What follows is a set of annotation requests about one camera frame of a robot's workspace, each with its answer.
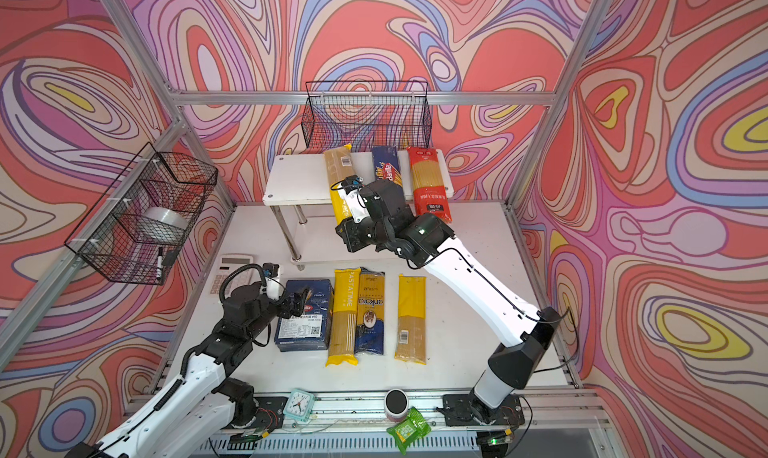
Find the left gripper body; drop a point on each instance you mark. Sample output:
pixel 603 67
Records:
pixel 266 312

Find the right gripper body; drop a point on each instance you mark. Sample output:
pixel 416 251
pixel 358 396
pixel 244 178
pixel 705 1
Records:
pixel 360 235

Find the blue Barilla pasta box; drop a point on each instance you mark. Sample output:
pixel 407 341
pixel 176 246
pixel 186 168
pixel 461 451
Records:
pixel 311 330

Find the red spaghetti bag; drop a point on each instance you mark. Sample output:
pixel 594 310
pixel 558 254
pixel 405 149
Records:
pixel 429 192

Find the blue Barilla spaghetti box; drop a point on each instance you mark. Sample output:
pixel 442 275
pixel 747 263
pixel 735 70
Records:
pixel 386 164

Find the yellow Pastatime spaghetti bag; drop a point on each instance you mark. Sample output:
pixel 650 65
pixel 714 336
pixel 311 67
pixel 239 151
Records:
pixel 344 317

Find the yellow narrow spaghetti bag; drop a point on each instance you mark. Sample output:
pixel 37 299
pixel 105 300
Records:
pixel 339 167

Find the blue yellow Ankara spaghetti bag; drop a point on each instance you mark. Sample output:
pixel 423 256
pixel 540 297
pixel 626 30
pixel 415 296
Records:
pixel 369 335

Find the yellow clear spaghetti bag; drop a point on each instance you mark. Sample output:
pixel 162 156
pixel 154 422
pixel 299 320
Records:
pixel 411 334

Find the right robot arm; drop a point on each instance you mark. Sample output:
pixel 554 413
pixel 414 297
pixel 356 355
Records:
pixel 525 330

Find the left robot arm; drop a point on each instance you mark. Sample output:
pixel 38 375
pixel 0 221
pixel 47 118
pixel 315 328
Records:
pixel 204 397

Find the white two-tier shelf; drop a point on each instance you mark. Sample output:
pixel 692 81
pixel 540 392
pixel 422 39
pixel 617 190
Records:
pixel 298 194

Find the white pink calculator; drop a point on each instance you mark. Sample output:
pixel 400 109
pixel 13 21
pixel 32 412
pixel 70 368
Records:
pixel 228 264

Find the mint alarm clock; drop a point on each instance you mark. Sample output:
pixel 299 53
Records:
pixel 299 406

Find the black marker pen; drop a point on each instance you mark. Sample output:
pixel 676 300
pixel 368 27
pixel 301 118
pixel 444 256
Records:
pixel 159 264

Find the silver tape roll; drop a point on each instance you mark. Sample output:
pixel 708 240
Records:
pixel 162 225

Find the green snack packet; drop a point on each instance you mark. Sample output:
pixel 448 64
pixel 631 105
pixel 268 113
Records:
pixel 411 428

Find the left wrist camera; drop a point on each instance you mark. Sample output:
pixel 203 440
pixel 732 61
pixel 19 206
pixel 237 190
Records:
pixel 272 280

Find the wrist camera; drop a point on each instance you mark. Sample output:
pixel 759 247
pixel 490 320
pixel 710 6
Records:
pixel 272 280
pixel 349 191

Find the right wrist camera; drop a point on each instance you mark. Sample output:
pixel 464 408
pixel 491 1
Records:
pixel 349 191

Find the black wire basket back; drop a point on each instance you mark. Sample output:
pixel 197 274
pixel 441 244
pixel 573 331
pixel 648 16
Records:
pixel 366 114

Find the black wire basket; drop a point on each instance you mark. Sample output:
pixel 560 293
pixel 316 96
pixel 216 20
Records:
pixel 366 114
pixel 113 246

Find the black wire basket left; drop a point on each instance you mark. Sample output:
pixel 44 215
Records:
pixel 113 246

